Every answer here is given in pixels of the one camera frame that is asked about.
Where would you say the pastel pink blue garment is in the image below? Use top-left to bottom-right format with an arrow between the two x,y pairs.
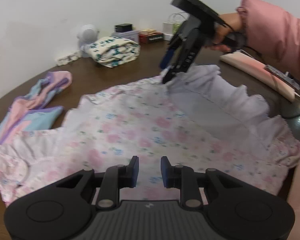
0,71 -> 73,145

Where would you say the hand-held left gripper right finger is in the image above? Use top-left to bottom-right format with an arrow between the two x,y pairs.
160,156 -> 243,209

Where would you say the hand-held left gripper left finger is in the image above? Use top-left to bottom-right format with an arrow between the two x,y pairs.
56,156 -> 140,210

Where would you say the cream green floral folded cloth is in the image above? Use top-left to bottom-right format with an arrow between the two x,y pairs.
87,36 -> 141,68

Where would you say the white charger block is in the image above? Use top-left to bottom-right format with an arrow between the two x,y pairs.
162,21 -> 177,41

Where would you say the pink floral dress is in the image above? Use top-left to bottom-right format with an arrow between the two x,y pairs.
0,64 -> 300,207

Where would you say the person's right forearm pink sleeve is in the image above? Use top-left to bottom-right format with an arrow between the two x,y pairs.
236,0 -> 300,77

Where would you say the dark red box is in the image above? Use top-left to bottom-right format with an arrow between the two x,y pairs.
139,31 -> 165,45

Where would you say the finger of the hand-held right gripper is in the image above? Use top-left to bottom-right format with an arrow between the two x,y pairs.
160,47 -> 177,70
162,64 -> 182,84

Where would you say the black power adapter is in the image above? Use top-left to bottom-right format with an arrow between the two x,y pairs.
114,23 -> 133,33

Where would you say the person's right hand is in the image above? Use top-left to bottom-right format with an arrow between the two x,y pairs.
210,12 -> 244,53

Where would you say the white round speaker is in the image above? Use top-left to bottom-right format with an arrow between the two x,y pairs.
76,24 -> 100,58

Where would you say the pink notebook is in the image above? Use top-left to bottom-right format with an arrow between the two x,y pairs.
219,51 -> 300,103

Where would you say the green spray bottle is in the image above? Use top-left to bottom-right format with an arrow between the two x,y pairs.
172,22 -> 183,36

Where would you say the decorated tin box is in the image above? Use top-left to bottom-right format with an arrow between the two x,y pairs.
111,29 -> 140,43

